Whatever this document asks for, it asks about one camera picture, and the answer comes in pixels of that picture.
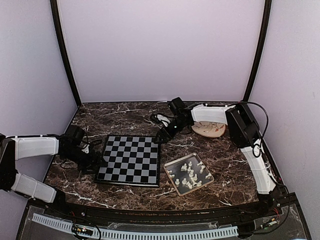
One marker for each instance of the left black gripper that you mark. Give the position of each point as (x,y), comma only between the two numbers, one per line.
(93,161)

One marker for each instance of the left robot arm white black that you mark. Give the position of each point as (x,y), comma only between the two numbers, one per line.
(73,145)

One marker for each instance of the grey slotted cable duct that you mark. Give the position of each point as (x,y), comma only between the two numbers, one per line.
(83,231)

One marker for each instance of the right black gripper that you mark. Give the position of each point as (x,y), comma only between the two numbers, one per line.
(161,134)

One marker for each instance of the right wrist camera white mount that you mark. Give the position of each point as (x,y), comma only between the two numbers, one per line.
(160,119)

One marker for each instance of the black front rail base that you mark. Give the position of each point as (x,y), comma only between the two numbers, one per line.
(284,220)

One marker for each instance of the black frame post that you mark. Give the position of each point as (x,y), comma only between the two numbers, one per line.
(63,51)
(259,49)

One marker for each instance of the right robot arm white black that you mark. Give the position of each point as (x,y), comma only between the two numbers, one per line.
(244,132)

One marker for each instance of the right black frame post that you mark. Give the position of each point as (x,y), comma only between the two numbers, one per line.
(259,49)

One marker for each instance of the left black frame post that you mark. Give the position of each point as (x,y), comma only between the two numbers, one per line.
(63,51)

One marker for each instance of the black grey chessboard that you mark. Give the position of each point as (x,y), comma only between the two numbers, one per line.
(130,160)

